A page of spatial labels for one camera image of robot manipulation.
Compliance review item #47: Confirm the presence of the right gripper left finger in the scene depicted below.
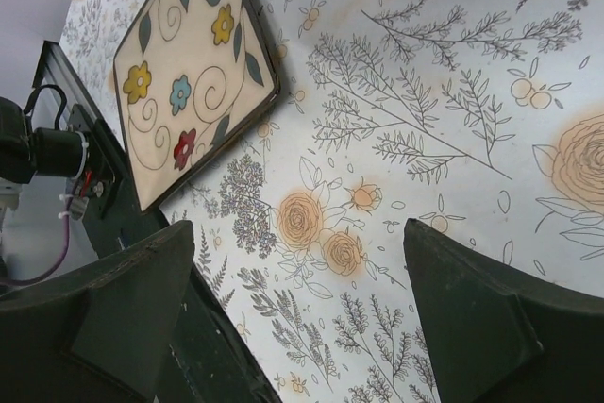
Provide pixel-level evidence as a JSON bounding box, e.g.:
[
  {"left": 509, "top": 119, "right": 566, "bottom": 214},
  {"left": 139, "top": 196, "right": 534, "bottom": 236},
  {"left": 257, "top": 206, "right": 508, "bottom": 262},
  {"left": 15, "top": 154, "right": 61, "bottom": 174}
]
[{"left": 1, "top": 221, "right": 194, "bottom": 402}]

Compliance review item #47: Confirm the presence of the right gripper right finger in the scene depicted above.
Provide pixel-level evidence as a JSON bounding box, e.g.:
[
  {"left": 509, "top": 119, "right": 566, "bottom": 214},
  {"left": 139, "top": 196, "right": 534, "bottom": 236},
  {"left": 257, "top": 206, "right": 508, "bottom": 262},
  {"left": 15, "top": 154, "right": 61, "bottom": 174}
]
[{"left": 403, "top": 219, "right": 603, "bottom": 402}]

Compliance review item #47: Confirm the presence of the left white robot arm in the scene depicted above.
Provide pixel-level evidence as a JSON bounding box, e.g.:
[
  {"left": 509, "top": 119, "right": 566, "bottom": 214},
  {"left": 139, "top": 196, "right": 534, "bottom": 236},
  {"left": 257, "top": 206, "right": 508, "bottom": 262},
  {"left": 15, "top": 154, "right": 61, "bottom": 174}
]
[{"left": 1, "top": 84, "right": 91, "bottom": 211}]

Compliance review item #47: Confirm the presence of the floral patterned table mat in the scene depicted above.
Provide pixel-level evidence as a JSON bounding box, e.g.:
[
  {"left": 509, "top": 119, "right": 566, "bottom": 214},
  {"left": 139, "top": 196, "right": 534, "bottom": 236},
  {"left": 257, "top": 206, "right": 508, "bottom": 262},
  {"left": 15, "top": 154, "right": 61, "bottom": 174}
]
[{"left": 60, "top": 0, "right": 604, "bottom": 403}]

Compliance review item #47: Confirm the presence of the square dark rimmed plate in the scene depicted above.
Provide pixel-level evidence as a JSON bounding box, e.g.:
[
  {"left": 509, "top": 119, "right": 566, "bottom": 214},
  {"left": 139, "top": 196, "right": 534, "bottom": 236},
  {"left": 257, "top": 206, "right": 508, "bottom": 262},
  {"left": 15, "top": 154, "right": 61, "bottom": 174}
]
[{"left": 113, "top": 0, "right": 280, "bottom": 210}]

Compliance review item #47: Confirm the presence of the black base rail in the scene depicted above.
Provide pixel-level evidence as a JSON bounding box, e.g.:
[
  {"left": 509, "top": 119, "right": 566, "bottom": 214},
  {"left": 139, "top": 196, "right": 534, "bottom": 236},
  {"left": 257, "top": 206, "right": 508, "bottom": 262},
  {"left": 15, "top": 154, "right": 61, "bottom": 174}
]
[{"left": 34, "top": 42, "right": 278, "bottom": 402}]

